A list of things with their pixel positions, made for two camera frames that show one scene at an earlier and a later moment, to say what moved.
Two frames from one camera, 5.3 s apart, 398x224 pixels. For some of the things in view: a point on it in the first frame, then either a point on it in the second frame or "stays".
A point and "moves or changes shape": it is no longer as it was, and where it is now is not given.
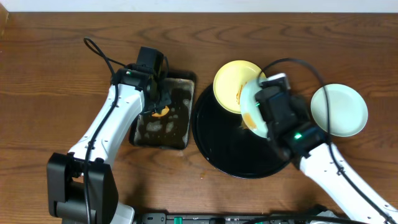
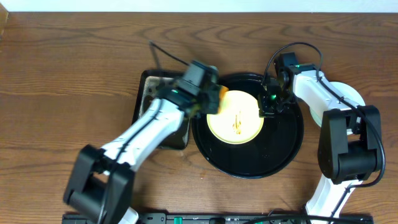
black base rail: (201, 218) stays
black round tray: (222, 142) stays
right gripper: (298, 104) -> (265, 111)
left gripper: (160, 101) -> (213, 99)
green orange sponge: (165, 111) moves or changes shape
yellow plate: (230, 79) -> (238, 121)
